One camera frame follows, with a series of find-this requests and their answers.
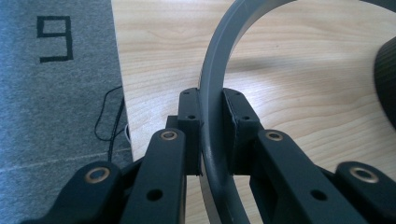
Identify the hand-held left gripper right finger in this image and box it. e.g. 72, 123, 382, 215
221, 88, 370, 224

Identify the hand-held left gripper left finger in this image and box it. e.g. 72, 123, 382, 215
119, 87, 204, 224

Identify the grey bin ring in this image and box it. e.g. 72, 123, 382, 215
197, 0, 396, 224

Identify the dark grey trash bin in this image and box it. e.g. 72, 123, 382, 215
373, 36, 396, 131

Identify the white cable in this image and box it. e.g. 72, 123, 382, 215
123, 123, 133, 146

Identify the thin black wire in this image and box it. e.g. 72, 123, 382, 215
93, 85, 126, 163

